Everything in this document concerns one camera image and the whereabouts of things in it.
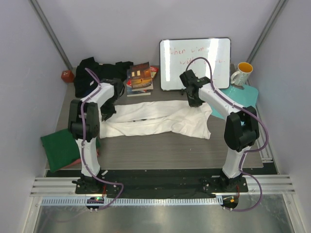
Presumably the folded pink t-shirt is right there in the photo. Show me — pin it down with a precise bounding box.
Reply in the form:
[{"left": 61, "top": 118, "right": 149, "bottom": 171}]
[{"left": 63, "top": 149, "right": 100, "bottom": 169}]

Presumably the white mug yellow inside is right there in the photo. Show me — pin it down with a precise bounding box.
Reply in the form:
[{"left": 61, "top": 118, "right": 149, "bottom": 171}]
[{"left": 230, "top": 62, "right": 253, "bottom": 86}]

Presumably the brown Edward Tulane book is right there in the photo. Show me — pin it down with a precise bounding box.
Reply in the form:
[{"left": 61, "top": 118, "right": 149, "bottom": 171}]
[{"left": 129, "top": 62, "right": 153, "bottom": 91}]

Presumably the folded green t-shirt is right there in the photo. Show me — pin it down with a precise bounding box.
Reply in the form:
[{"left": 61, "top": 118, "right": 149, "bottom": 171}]
[{"left": 40, "top": 128, "right": 101, "bottom": 173}]

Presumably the white t-shirt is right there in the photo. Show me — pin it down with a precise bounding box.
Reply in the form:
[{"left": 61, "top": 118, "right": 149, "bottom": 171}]
[{"left": 99, "top": 100, "right": 212, "bottom": 139}]

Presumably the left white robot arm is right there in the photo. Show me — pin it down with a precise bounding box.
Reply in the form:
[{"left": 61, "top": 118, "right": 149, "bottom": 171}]
[{"left": 68, "top": 79, "right": 124, "bottom": 194}]

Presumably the left aluminium frame post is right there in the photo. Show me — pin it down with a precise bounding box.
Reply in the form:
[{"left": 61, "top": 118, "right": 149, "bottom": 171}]
[{"left": 29, "top": 0, "right": 73, "bottom": 70}]

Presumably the slotted cable duct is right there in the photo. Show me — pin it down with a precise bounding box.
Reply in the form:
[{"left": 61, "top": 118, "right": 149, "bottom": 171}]
[{"left": 41, "top": 196, "right": 223, "bottom": 207}]

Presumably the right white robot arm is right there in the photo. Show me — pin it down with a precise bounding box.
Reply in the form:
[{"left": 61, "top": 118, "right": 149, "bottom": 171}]
[{"left": 180, "top": 70, "right": 259, "bottom": 192}]

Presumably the red cube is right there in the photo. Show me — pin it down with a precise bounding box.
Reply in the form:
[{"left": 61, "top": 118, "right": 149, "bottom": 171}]
[{"left": 61, "top": 70, "right": 75, "bottom": 83}]

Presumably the teal cutting board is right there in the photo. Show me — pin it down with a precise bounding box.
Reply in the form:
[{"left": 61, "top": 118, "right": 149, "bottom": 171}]
[{"left": 220, "top": 85, "right": 259, "bottom": 107}]

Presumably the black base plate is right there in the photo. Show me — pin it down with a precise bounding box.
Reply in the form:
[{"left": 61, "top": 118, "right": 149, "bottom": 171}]
[{"left": 46, "top": 167, "right": 249, "bottom": 199}]

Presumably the black t-shirt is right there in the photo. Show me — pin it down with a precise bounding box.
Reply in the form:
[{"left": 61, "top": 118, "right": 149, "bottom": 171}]
[{"left": 73, "top": 57, "right": 134, "bottom": 98}]

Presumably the red Treehouse book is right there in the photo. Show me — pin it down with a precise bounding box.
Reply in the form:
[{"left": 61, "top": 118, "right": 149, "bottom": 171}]
[{"left": 127, "top": 66, "right": 160, "bottom": 94}]

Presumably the aluminium frame post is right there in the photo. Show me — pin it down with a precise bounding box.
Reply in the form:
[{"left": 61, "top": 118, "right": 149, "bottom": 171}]
[
  {"left": 246, "top": 0, "right": 288, "bottom": 64},
  {"left": 29, "top": 0, "right": 73, "bottom": 70}
]

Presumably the right aluminium frame post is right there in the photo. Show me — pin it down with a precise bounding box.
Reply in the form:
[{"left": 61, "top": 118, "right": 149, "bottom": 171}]
[{"left": 246, "top": 0, "right": 288, "bottom": 64}]

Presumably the white whiteboard with writing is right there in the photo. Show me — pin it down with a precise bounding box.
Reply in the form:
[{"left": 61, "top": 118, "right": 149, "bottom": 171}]
[{"left": 159, "top": 37, "right": 231, "bottom": 91}]

